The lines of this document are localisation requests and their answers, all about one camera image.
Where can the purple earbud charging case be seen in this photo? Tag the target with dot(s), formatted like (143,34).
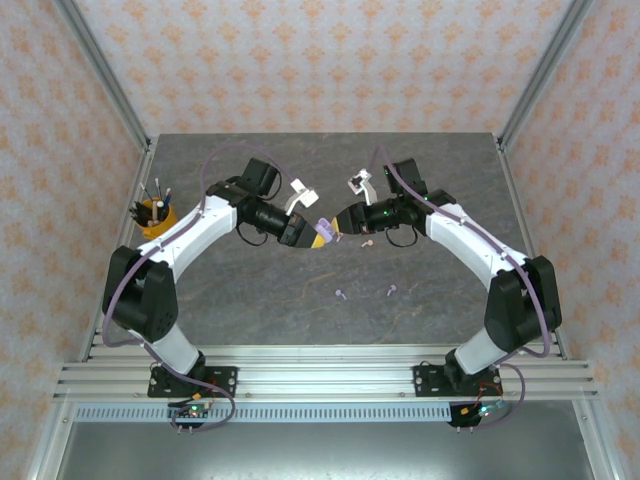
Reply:
(325,229)

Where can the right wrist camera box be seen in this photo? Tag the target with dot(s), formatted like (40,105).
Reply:
(370,192)

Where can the grey metal sheet panel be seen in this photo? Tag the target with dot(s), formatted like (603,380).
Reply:
(325,455)

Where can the beige wooden stick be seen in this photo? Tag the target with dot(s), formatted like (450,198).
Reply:
(156,212)

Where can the right aluminium frame post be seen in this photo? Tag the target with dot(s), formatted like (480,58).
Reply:
(545,70)

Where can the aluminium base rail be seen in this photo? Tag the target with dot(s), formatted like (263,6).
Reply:
(325,380)

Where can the purple earbud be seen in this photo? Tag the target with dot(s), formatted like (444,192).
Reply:
(340,293)
(391,289)

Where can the right aluminium table side rail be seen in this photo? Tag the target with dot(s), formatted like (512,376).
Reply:
(507,170)

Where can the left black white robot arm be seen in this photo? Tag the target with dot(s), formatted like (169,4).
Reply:
(200,225)

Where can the left aluminium table side rail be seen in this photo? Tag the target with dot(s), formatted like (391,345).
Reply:
(144,170)

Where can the aluminium table side rail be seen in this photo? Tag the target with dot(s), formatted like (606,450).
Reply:
(144,170)
(507,170)

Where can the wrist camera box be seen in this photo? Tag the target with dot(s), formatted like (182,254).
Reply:
(370,192)
(306,197)

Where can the yellow metal pen cup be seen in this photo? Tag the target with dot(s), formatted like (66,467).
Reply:
(162,225)

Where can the aluminium frame post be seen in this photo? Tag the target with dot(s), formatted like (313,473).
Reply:
(545,70)
(100,70)

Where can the blue and red pen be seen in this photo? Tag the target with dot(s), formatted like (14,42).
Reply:
(166,197)

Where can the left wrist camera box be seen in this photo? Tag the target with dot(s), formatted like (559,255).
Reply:
(306,197)

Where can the black pencil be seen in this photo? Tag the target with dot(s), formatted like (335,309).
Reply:
(139,207)

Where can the left aluminium frame post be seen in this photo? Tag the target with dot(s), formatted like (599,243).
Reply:
(100,70)

